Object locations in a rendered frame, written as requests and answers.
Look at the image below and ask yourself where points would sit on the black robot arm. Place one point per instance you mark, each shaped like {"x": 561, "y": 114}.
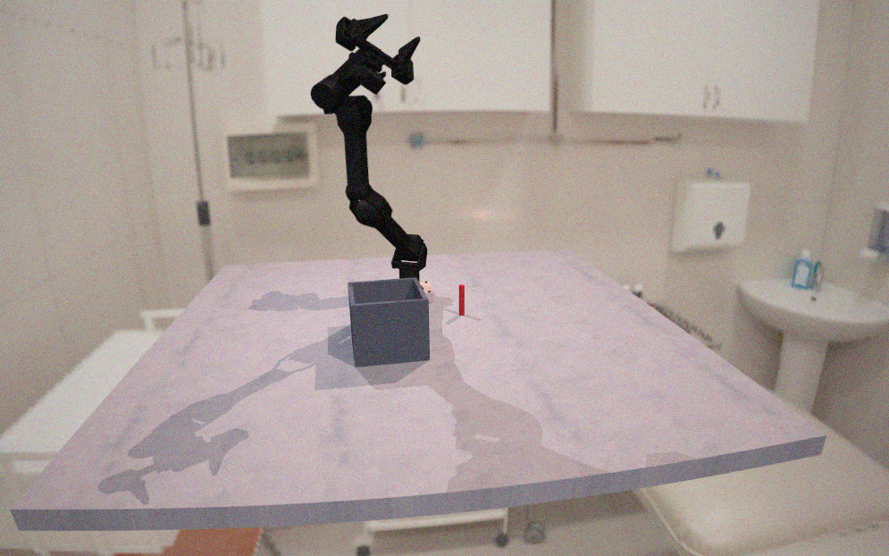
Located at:
{"x": 354, "y": 117}

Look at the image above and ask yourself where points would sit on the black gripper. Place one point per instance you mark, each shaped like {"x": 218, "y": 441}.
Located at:
{"x": 352, "y": 33}

